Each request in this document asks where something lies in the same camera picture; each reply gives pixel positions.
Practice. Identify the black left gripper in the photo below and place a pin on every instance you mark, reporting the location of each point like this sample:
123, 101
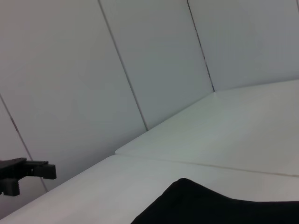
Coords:
10, 168

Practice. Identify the black shirt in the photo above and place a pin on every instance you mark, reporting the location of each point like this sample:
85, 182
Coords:
222, 205

